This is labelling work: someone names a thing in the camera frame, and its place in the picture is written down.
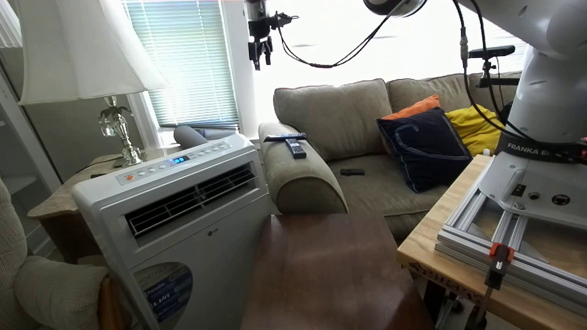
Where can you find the black camera on tripod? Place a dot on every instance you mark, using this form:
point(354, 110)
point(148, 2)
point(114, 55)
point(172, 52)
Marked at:
point(492, 52)

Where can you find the orange pillow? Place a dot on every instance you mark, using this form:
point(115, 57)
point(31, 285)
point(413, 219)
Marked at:
point(414, 107)

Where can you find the light wooden robot bench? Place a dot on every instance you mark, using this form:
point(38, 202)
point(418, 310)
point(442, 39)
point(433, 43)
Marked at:
point(427, 239)

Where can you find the beige fabric sofa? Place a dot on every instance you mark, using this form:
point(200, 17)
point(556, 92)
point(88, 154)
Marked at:
point(330, 120)

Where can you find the white portable air conditioner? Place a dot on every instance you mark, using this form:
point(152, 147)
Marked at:
point(194, 244)

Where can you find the wooden lamp end table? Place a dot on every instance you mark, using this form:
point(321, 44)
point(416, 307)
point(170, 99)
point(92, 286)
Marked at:
point(60, 195)

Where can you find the yellow blanket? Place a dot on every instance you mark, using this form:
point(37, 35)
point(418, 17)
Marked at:
point(477, 129)

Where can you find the beige armchair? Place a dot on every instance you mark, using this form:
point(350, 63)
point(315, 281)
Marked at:
point(48, 286)

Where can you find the navy blue pillow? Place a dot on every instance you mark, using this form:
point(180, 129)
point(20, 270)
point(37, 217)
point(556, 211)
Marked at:
point(424, 149)

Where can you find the dark brown wooden table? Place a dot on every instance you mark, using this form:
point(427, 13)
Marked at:
point(330, 281)

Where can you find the white window blinds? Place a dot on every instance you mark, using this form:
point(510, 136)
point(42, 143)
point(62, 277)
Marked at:
point(183, 61)

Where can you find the long black remote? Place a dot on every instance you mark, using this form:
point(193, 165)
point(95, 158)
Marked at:
point(286, 138)

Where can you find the aluminium base frame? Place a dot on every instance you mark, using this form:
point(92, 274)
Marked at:
point(537, 268)

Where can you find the white shade table lamp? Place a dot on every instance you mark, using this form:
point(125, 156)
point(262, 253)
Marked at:
point(79, 48)

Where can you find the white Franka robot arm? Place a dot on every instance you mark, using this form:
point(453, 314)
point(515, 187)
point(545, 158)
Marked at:
point(550, 92)

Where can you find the orange clamp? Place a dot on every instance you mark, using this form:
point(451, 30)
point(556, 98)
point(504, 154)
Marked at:
point(499, 253)

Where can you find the small black device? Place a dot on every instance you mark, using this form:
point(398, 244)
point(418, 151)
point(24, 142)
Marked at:
point(352, 171)

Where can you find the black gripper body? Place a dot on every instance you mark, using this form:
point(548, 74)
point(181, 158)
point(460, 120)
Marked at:
point(259, 33)

